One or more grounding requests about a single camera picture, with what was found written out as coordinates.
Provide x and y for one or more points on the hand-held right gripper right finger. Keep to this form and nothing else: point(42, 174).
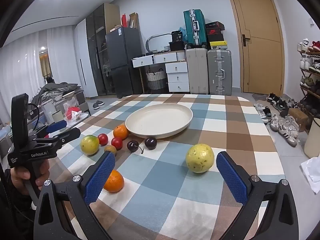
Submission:
point(232, 177)

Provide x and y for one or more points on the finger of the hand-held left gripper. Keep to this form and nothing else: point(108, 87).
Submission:
point(56, 126)
point(70, 135)

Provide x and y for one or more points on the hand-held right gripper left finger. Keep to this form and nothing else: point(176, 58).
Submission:
point(100, 177)

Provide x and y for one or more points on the orange tangerine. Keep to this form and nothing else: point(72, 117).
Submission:
point(121, 132)
point(115, 182)

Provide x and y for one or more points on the green yellow passion fruit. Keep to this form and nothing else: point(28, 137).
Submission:
point(89, 144)

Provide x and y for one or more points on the brown longan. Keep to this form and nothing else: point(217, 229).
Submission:
point(110, 149)

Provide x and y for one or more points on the small red tomato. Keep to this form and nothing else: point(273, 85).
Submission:
point(102, 139)
point(116, 143)

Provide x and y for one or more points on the yellow speckled passion fruit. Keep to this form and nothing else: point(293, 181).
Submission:
point(200, 158)

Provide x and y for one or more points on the dark red cherry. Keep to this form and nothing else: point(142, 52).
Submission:
point(150, 143)

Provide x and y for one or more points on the cream round plate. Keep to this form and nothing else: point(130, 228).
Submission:
point(157, 120)

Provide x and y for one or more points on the person's left hand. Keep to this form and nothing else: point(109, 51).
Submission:
point(18, 175)

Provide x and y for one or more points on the white cup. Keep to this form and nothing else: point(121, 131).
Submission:
point(57, 116)

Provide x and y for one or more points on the clear bag with red item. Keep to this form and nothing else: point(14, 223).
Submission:
point(72, 110)

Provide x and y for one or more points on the dark grey jacket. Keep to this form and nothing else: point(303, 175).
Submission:
point(57, 88)

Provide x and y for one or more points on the grey slipper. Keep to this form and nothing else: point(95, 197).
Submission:
point(96, 105)
point(100, 103)

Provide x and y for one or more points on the dark purple plum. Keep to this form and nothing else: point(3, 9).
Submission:
point(132, 146)

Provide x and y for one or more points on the checkered tablecloth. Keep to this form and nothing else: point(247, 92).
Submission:
point(175, 187)

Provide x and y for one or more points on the white curtain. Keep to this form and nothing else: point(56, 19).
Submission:
point(62, 62)

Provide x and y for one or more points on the white wardrobe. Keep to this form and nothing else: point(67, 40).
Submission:
point(83, 62)

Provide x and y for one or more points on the cluster of scattered shoes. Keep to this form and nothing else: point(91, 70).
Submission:
point(282, 127)

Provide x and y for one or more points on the white plastic bag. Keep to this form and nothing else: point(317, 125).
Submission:
point(312, 173)

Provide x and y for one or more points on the dark glass cabinet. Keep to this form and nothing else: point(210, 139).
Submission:
point(96, 55)

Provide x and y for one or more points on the grey floor mat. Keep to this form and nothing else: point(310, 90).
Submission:
point(258, 96)

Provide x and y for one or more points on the cream metal bucket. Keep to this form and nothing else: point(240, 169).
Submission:
point(313, 140)

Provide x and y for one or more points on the brown cardboard box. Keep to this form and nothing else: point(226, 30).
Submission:
point(298, 116)

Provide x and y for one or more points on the dark grey refrigerator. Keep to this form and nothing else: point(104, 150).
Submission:
point(122, 60)

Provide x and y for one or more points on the grey white woven basket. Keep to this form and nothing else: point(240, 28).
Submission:
point(156, 80)

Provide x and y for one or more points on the white drawer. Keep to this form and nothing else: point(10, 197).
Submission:
point(179, 87)
point(165, 58)
point(178, 78)
point(176, 68)
point(142, 61)

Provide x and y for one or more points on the silver suitcase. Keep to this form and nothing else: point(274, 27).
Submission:
point(220, 72)

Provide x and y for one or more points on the beige suitcase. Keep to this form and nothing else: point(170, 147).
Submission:
point(197, 71)

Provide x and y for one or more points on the white drawer desk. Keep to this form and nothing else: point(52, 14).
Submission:
point(178, 77)

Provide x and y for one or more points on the wooden shoe rack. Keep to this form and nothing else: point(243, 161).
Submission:
point(303, 86)

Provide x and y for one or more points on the wooden door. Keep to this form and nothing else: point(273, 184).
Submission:
point(260, 62)

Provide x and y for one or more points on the grey oval hoop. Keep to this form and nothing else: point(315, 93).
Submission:
point(150, 40)

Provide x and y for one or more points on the striped cup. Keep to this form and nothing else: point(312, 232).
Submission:
point(166, 48)

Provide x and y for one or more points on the brown cardboard carton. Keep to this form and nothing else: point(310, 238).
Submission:
point(134, 21)

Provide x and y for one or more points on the yellow black shoe box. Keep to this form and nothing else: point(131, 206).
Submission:
point(218, 45)

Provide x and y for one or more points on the rows of assorted sneakers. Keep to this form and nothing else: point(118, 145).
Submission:
point(311, 65)

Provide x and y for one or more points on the black storage box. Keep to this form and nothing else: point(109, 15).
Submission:
point(176, 46)

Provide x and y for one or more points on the plain black shoe box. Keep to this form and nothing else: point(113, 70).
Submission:
point(214, 38)

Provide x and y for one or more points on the black printed box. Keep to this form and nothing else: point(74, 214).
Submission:
point(177, 36)

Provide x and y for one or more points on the blue plastic bag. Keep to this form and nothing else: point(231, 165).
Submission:
point(183, 31)

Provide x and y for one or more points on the teal suitcase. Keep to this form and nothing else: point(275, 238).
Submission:
point(195, 27)

